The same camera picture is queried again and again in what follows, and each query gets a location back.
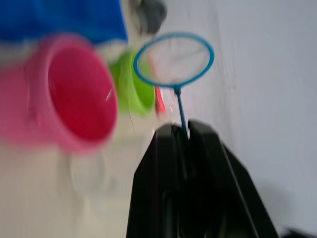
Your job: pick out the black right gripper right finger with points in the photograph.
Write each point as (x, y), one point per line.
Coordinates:
(218, 193)

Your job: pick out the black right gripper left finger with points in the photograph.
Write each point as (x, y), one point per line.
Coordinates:
(158, 188)

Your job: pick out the blue hand net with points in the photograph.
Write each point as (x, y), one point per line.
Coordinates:
(181, 109)

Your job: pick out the clear plastic cup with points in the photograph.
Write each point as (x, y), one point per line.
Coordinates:
(94, 173)

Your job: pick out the green plastic bucket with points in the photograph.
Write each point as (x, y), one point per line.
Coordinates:
(126, 81)

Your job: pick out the pink plastic bucket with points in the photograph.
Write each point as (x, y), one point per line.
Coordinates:
(74, 99)

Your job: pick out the blue plastic tub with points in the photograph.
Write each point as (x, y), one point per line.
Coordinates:
(62, 17)

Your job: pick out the red booklet in plastic sleeve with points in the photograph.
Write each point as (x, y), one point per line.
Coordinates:
(159, 101)

